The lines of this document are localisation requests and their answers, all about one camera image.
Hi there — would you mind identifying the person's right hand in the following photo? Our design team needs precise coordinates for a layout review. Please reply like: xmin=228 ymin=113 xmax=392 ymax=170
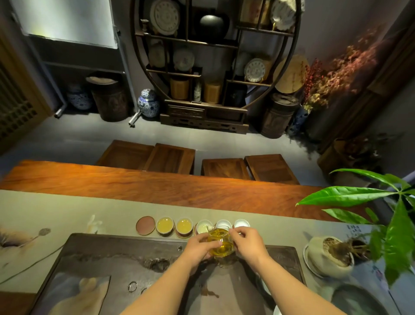
xmin=228 ymin=227 xmax=272 ymax=265

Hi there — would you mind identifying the person's left hand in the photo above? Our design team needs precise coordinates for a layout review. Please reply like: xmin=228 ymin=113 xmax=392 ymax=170
xmin=181 ymin=232 xmax=217 ymax=272

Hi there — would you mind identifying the glass tea pitcher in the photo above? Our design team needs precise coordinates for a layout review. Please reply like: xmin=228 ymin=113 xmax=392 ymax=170
xmin=207 ymin=228 xmax=236 ymax=259

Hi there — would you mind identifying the person's left forearm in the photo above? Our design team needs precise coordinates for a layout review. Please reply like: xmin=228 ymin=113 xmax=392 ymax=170
xmin=120 ymin=257 xmax=203 ymax=315

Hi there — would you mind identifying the person's right forearm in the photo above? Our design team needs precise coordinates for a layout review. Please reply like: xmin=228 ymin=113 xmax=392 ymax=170
xmin=255 ymin=256 xmax=346 ymax=315

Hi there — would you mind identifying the small cup with yellow tea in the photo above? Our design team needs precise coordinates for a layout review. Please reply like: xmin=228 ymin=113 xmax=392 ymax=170
xmin=156 ymin=216 xmax=175 ymax=236
xmin=175 ymin=217 xmax=194 ymax=238

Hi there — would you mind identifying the round brown coaster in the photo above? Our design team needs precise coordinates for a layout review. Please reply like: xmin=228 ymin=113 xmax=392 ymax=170
xmin=136 ymin=216 xmax=156 ymax=236

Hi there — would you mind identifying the square wooden stool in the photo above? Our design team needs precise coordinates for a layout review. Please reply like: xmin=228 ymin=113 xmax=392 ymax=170
xmin=95 ymin=140 xmax=155 ymax=170
xmin=201 ymin=158 xmax=254 ymax=181
xmin=244 ymin=154 xmax=301 ymax=186
xmin=142 ymin=143 xmax=196 ymax=175

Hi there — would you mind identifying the white saucer under pot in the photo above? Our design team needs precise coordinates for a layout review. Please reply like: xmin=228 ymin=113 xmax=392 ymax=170
xmin=303 ymin=244 xmax=325 ymax=279

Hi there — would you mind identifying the dark stone tea tray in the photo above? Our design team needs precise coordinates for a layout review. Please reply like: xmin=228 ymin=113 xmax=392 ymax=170
xmin=29 ymin=233 xmax=307 ymax=315

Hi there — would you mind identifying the white ceramic plant pot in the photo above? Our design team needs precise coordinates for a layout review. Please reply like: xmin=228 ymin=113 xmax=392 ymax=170
xmin=306 ymin=236 xmax=355 ymax=279

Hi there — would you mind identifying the round dark wooden display shelf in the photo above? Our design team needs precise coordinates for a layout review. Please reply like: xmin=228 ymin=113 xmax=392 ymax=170
xmin=129 ymin=0 xmax=303 ymax=135

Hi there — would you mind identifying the green leafy plant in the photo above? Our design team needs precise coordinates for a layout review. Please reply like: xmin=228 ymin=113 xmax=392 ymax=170
xmin=296 ymin=168 xmax=415 ymax=287

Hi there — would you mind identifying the dark carved wooden barrel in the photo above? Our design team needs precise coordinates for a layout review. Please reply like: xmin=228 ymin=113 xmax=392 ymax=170
xmin=260 ymin=92 xmax=301 ymax=140

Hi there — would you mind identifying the tall blue and white vase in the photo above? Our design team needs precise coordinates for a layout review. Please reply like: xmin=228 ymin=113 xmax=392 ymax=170
xmin=288 ymin=104 xmax=311 ymax=137

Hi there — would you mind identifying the brown woven basket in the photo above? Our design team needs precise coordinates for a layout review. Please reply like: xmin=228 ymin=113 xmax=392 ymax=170
xmin=317 ymin=136 xmax=386 ymax=186

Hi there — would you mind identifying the blue and white porcelain jar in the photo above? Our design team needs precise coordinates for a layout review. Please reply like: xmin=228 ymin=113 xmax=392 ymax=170
xmin=66 ymin=82 xmax=93 ymax=111
xmin=137 ymin=88 xmax=161 ymax=119

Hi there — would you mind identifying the yellow bamboo canister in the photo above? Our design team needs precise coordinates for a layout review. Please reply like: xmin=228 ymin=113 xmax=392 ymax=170
xmin=203 ymin=81 xmax=223 ymax=104
xmin=170 ymin=77 xmax=190 ymax=100

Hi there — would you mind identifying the dark square box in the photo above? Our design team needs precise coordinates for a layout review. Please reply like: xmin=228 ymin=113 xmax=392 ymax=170
xmin=223 ymin=81 xmax=249 ymax=108

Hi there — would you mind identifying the grey painted table runner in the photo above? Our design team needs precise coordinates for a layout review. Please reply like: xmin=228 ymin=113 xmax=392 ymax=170
xmin=0 ymin=190 xmax=415 ymax=315

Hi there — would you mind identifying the dark wooden barrel with lid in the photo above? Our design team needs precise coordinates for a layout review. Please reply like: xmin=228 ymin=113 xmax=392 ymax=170
xmin=86 ymin=76 xmax=131 ymax=123

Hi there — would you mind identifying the round tea cake disc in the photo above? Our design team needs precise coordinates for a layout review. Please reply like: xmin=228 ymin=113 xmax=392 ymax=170
xmin=148 ymin=42 xmax=170 ymax=69
xmin=172 ymin=48 xmax=196 ymax=72

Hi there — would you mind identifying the dried red flower bouquet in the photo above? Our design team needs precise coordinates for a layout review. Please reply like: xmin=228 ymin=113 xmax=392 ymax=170
xmin=301 ymin=27 xmax=393 ymax=112

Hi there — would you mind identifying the black round vase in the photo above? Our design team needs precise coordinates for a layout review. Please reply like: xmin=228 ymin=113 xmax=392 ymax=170
xmin=198 ymin=14 xmax=228 ymax=42

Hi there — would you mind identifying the large white patterned plate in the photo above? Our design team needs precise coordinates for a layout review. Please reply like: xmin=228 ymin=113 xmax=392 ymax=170
xmin=149 ymin=0 xmax=181 ymax=36

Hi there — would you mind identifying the wooden lattice door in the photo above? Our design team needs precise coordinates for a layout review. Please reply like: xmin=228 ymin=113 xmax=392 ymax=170
xmin=0 ymin=29 xmax=53 ymax=154

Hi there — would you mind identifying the brown wooden canister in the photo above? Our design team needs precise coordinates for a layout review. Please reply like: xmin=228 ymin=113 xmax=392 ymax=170
xmin=239 ymin=0 xmax=271 ymax=27

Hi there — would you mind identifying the white crumpled paper bundle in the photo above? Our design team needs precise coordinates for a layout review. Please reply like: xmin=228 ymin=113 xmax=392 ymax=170
xmin=270 ymin=0 xmax=305 ymax=32

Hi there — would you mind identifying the white screen on stand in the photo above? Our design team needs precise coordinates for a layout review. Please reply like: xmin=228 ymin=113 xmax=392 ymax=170
xmin=9 ymin=0 xmax=144 ymax=128

